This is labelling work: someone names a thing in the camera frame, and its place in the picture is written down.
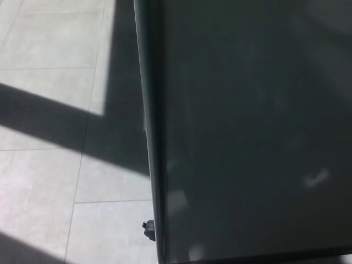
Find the black caster wheel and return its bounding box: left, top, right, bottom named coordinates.
left=141, top=219, right=156, bottom=243

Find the glossy grey appliance door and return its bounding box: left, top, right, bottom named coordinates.
left=133, top=0, right=352, bottom=264

